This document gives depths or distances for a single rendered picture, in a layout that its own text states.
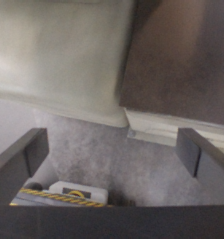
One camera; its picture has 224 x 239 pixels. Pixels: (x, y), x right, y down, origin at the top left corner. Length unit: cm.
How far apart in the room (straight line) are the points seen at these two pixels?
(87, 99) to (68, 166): 69
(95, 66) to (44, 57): 10
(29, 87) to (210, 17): 34
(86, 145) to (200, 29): 74
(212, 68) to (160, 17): 12
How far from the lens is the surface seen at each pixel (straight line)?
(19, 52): 40
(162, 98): 28
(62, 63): 34
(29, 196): 70
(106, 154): 90
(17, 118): 111
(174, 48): 31
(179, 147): 17
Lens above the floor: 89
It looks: 81 degrees down
